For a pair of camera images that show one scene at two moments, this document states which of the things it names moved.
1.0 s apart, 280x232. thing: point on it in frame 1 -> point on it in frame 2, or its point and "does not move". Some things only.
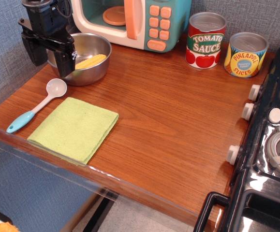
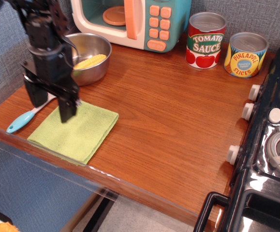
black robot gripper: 48,24 -> 52,66
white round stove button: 275,115 does not move
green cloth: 75,130 does not move
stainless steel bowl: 92,52 does not move
